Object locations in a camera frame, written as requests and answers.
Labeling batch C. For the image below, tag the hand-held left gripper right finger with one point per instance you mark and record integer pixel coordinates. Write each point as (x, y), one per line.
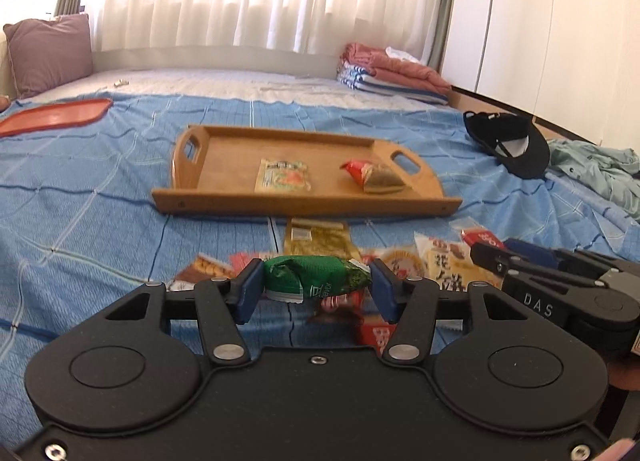
(382, 291)

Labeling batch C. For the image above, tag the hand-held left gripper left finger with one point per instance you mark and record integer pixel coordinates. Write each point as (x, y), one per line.
(250, 291)

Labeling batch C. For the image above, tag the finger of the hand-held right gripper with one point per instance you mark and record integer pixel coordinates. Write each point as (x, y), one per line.
(487, 256)
(532, 250)

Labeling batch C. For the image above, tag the red white snack packet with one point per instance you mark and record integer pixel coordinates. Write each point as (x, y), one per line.
(482, 237)

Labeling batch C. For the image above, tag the dark red bar packet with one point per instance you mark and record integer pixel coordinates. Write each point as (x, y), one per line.
(242, 258)

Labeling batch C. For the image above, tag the white pastry packet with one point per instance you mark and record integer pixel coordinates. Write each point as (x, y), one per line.
(450, 261)

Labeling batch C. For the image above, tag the small red snack packet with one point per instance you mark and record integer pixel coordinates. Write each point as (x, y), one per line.
(372, 338)

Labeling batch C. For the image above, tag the green snack packet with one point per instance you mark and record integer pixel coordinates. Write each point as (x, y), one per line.
(310, 273)

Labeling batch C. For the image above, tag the wooden tray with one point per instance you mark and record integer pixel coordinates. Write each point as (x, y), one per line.
(225, 161)

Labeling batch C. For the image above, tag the pink white small packet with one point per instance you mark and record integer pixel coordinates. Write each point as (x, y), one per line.
(335, 303)

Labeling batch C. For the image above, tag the round cracker packet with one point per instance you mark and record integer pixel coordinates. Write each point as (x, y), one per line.
(205, 268)

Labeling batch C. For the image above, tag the yellow pickle packet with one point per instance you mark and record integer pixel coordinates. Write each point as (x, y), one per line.
(320, 238)

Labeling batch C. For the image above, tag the black cap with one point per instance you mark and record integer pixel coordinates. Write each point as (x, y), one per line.
(532, 151)

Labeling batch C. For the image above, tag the light green garment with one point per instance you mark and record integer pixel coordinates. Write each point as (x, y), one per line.
(600, 166)

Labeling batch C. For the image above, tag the gold red triangular snack packet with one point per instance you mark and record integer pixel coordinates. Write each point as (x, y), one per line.
(377, 178)

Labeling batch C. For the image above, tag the yellow orange snack packet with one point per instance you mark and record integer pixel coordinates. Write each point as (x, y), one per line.
(282, 176)

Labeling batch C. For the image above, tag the blue checked bedsheet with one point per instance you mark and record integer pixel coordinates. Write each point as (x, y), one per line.
(90, 201)

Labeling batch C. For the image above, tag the folded blue striped blanket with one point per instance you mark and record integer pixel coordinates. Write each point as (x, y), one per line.
(380, 86)

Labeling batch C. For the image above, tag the stack of folded blankets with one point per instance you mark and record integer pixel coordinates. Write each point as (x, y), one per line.
(400, 71)

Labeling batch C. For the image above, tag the white mattress cover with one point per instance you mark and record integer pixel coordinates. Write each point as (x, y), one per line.
(210, 81)

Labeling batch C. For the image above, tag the white tissue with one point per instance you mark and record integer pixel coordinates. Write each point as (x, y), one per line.
(401, 54)

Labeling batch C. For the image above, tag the white wardrobe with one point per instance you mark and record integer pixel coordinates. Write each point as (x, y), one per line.
(550, 31)

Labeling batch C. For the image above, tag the white bed board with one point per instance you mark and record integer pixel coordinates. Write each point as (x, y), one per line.
(200, 58)

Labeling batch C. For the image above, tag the red plastic tray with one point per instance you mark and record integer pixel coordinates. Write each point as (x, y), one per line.
(50, 116)

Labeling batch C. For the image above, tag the pink brown cloth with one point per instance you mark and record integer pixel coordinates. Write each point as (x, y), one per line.
(3, 103)

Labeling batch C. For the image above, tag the purple pillow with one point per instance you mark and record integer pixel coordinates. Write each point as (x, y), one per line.
(50, 53)

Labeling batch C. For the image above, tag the wooden bed frame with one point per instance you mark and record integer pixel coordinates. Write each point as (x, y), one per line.
(500, 103)

